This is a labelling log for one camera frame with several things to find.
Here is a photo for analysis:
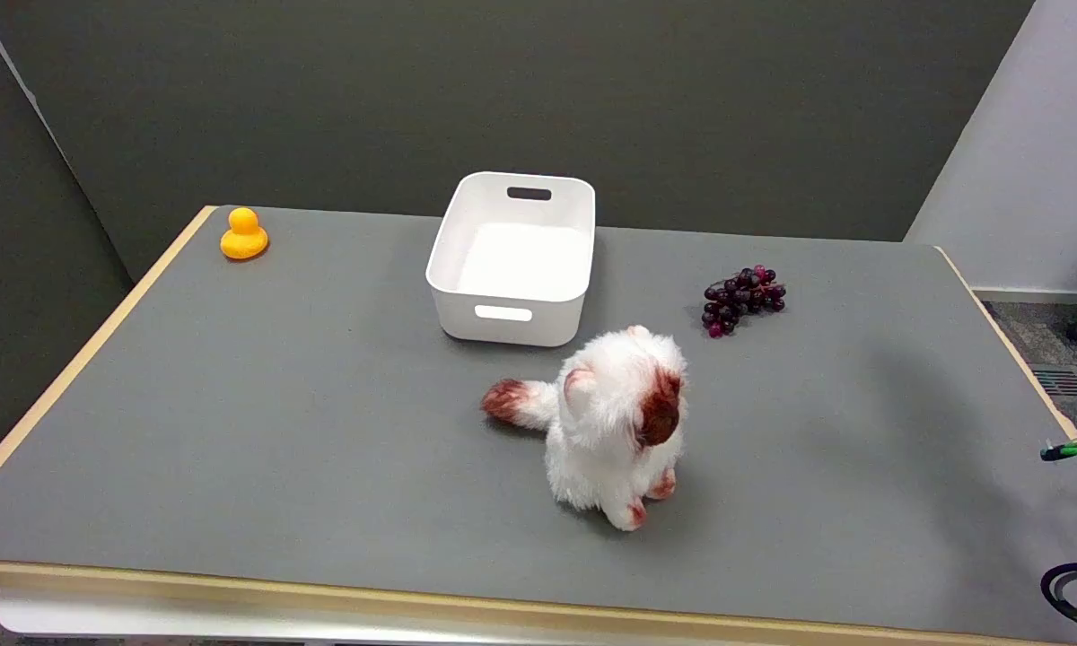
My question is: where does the white brown plush toy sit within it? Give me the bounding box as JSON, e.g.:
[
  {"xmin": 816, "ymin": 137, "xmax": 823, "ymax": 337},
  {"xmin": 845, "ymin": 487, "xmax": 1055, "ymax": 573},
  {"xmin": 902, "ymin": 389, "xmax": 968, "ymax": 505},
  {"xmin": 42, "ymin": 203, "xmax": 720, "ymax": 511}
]
[{"xmin": 481, "ymin": 325, "xmax": 689, "ymax": 532}]

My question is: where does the white plastic storage bin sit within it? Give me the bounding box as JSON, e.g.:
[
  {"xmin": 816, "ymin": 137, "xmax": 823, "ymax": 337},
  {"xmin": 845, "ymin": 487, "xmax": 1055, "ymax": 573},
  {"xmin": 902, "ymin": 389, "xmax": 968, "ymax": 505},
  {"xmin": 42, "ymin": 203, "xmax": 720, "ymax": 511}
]
[{"xmin": 425, "ymin": 171, "xmax": 597, "ymax": 348}]

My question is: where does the dark purple grape bunch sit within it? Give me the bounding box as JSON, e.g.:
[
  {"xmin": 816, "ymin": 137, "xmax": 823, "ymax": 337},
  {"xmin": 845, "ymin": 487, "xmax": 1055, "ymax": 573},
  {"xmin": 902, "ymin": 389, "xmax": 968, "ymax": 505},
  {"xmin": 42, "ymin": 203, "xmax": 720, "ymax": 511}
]
[{"xmin": 702, "ymin": 265, "xmax": 787, "ymax": 339}]

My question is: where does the orange rubber duck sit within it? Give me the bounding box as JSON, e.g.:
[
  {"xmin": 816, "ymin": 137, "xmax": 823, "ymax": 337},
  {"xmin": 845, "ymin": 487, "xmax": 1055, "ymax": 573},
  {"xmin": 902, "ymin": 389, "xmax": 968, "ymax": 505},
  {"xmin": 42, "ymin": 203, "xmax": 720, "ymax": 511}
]
[{"xmin": 220, "ymin": 207, "xmax": 269, "ymax": 261}]

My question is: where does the metal floor vent grille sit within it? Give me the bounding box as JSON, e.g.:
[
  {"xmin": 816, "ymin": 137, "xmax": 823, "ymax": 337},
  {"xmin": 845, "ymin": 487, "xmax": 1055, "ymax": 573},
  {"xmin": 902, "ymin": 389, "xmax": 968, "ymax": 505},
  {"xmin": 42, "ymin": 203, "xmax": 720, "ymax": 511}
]
[{"xmin": 1029, "ymin": 366, "xmax": 1077, "ymax": 400}]

